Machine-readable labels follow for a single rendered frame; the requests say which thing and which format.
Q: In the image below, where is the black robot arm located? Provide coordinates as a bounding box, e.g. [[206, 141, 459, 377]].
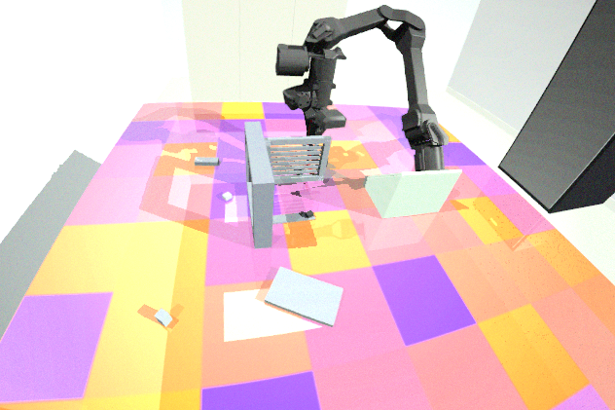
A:
[[275, 5, 450, 171]]

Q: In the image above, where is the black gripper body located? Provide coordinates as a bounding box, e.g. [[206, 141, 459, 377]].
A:
[[305, 76, 346, 130]]

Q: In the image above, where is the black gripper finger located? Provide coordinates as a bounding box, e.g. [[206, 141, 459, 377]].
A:
[[309, 118, 326, 135], [301, 107, 316, 128]]

